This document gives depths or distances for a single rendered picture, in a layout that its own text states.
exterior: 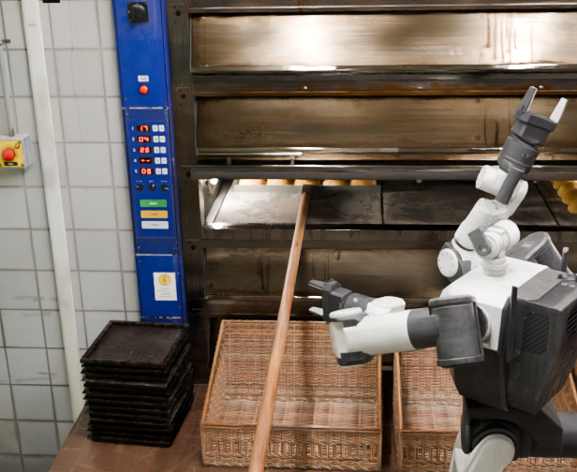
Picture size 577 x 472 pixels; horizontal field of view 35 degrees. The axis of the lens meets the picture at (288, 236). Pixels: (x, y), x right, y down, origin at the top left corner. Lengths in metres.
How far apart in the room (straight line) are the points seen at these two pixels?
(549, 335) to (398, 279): 1.12
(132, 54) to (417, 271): 1.17
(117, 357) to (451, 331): 1.31
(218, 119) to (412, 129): 0.62
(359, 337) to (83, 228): 1.39
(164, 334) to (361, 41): 1.14
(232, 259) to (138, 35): 0.81
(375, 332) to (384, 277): 1.07
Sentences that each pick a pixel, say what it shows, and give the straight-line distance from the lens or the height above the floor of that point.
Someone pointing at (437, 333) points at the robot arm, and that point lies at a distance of 1.97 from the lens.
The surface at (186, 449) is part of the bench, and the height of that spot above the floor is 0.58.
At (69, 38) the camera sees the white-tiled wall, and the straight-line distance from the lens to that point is 3.01.
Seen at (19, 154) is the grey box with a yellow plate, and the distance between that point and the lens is 3.07.
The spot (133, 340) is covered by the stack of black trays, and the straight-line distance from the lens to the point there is 3.03.
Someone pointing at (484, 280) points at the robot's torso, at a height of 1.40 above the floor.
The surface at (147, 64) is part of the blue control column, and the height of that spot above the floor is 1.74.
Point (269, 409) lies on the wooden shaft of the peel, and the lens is 1.98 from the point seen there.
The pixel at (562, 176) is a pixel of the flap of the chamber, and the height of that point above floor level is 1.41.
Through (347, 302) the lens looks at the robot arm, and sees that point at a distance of 2.40.
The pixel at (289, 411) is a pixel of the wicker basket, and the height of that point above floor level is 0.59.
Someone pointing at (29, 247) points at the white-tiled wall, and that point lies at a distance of 3.26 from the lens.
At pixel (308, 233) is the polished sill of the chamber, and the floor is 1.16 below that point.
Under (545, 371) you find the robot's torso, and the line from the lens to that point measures 2.09.
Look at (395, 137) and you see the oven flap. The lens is 2.91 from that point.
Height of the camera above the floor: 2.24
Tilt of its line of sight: 21 degrees down
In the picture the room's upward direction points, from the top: 1 degrees counter-clockwise
